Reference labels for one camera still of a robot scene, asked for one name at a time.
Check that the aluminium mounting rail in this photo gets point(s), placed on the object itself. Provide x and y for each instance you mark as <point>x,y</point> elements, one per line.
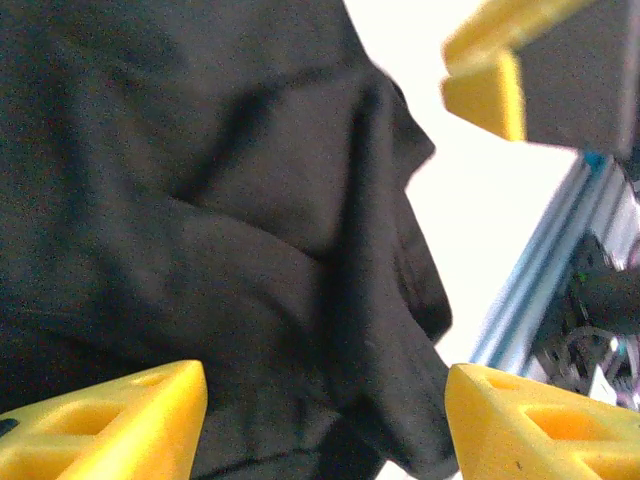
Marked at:
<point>550,240</point>

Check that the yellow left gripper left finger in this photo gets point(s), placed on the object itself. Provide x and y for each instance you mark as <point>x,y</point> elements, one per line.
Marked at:
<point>125,440</point>

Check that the black t-shirt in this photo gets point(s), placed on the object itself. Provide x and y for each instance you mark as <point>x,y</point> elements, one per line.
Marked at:
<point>200,200</point>

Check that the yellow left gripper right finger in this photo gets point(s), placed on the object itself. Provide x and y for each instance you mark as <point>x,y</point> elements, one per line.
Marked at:
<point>500,425</point>

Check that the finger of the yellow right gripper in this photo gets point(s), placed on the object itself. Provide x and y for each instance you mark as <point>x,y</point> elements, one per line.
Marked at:
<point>490,35</point>
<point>485,100</point>

